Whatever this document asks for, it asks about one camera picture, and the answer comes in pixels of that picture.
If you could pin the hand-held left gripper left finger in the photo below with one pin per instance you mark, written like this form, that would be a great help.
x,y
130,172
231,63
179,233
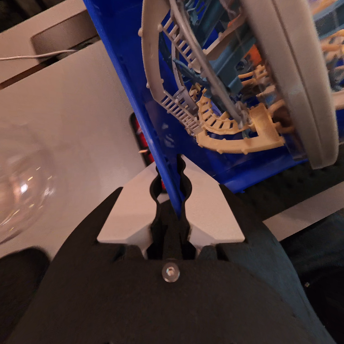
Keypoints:
x,y
126,217

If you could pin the red tweezers case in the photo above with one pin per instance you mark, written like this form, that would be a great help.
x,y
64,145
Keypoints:
x,y
141,137

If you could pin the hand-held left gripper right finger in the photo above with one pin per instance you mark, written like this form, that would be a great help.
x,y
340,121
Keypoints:
x,y
215,215

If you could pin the colourful plastic maze ball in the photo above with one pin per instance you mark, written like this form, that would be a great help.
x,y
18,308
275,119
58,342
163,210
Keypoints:
x,y
295,80

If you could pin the clear plastic dome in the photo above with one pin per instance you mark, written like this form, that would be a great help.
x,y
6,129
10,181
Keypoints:
x,y
27,188

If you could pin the blue plastic bin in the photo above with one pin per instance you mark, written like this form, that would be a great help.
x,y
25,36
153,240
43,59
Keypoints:
x,y
118,53

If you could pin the black perforated mat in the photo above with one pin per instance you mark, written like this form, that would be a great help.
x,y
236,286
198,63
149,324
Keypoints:
x,y
282,188

